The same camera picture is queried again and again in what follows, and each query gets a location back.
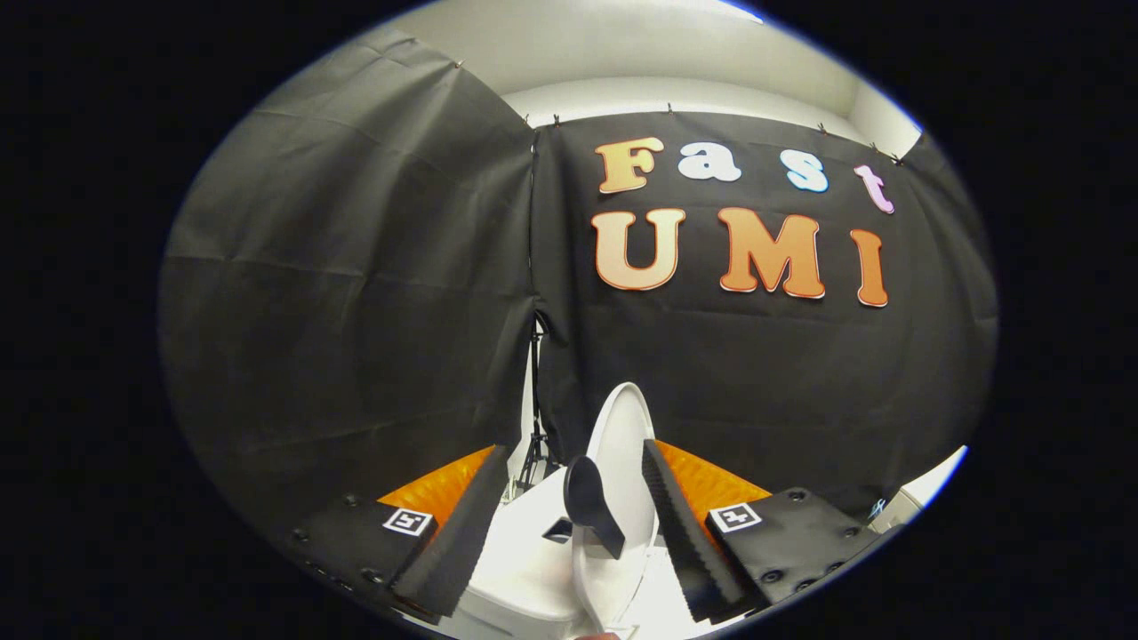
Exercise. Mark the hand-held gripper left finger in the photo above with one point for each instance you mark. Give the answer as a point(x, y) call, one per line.
point(444, 560)

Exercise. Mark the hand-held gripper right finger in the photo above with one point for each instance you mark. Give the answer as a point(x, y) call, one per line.
point(689, 533)

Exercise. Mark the black lid pull tab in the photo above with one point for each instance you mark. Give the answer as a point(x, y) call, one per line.
point(587, 498)

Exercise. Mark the white toilet lid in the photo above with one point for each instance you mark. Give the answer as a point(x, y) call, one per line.
point(622, 436)

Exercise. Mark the white toilet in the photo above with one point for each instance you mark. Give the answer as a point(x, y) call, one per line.
point(524, 556)

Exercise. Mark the black tripod stand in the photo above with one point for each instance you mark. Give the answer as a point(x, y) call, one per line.
point(536, 444)

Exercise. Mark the white drawer cabinet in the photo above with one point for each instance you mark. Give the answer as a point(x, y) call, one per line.
point(929, 484)

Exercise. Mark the black backdrop cloth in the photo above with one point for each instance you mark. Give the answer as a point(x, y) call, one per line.
point(356, 311)

